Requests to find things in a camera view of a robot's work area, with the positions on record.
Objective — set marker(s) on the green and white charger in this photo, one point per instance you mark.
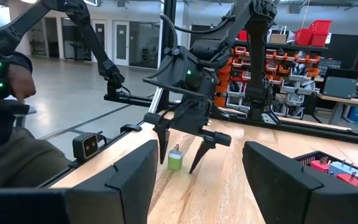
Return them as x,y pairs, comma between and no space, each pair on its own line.
175,161

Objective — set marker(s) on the person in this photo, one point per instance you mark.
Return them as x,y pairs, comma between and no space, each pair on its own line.
17,161

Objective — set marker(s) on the red storage bin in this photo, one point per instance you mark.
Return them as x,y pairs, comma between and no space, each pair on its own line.
302,37
320,32

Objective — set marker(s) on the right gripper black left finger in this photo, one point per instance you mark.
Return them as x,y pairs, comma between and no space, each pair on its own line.
126,189

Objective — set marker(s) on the shelf with orange bins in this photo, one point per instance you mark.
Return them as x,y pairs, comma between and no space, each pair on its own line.
291,77

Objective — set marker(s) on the white door with window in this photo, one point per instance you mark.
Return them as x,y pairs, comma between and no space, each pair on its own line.
99,39
121,43

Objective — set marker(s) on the person's hand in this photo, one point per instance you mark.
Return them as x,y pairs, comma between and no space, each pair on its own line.
22,82

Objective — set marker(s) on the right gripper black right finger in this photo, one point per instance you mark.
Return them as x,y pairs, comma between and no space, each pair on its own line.
278,186

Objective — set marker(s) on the grey equipment case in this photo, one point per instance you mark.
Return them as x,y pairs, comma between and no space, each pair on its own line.
340,87

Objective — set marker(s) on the black table-level camera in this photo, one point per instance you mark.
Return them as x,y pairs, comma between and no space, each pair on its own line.
85,147

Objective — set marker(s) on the wooden desk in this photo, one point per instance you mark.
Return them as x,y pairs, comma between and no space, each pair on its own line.
346,101

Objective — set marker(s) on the black mesh basket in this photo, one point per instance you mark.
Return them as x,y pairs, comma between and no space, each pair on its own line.
306,158

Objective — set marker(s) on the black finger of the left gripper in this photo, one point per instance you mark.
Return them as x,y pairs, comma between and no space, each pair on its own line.
163,140
204,149

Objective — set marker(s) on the light blue wall charger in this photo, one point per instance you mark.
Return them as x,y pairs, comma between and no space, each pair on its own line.
343,169

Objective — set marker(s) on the pinkish red wall charger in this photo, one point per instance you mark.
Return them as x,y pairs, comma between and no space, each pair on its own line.
319,166

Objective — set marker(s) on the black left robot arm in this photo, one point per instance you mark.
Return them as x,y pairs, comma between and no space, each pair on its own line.
259,62

